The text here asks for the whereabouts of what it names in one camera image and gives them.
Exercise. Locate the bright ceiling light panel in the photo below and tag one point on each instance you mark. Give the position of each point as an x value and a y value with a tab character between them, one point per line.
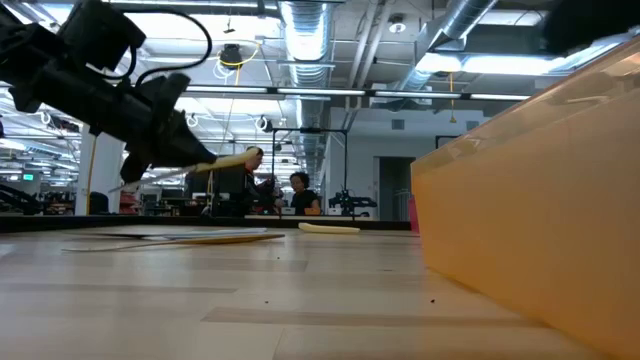
475	64

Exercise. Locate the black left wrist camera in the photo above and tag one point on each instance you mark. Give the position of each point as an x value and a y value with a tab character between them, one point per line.
100	32

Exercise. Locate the black computer monitor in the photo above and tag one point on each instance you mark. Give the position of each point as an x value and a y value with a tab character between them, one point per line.
225	190

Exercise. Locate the black aluminium table frame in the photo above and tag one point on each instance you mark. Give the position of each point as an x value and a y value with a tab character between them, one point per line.
150	221

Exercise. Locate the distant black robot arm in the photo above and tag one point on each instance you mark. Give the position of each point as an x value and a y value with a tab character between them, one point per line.
350	201

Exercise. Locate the black tall frame stand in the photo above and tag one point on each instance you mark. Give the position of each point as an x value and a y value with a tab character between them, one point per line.
310	130

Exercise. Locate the person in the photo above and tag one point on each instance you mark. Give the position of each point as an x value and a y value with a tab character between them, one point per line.
303	200
254	157

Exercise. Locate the orange plastic bin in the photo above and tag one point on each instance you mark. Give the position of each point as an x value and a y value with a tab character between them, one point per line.
525	225

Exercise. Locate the white pillar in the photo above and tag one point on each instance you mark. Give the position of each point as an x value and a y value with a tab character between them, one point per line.
102	192

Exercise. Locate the slanted silver ventilation duct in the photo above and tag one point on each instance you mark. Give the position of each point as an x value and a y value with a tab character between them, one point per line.
460	20

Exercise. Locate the green exit sign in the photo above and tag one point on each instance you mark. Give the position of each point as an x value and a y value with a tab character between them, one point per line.
28	176

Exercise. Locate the black ceiling dome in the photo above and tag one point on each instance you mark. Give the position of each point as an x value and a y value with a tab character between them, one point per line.
231	55

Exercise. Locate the long ceiling light strip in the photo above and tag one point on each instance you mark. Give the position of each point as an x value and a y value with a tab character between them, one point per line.
320	92

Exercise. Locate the round ceiling sensor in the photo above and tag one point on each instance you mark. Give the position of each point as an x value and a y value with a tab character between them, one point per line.
397	25

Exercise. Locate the red plastic bin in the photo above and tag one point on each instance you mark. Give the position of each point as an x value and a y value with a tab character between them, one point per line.
413	215

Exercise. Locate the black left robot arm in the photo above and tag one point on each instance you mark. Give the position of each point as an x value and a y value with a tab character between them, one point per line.
60	85

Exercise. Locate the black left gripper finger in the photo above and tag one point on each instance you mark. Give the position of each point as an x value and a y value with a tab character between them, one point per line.
180	159
190	142

